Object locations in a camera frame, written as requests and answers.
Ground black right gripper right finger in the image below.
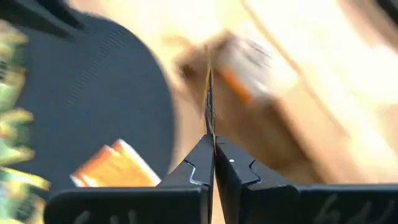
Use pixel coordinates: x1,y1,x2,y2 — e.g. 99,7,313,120
215,135,398,224

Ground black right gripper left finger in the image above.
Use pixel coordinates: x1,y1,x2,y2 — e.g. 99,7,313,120
43,133,216,224

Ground orange white tea packet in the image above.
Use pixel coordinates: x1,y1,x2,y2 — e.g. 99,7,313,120
70,144,125,188
110,138,162,187
214,30,299,105

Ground wooden tea holder box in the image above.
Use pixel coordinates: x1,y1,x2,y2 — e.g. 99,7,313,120
172,29,315,185

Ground round dark woven placemat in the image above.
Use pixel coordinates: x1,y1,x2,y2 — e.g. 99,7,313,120
9,12,175,195

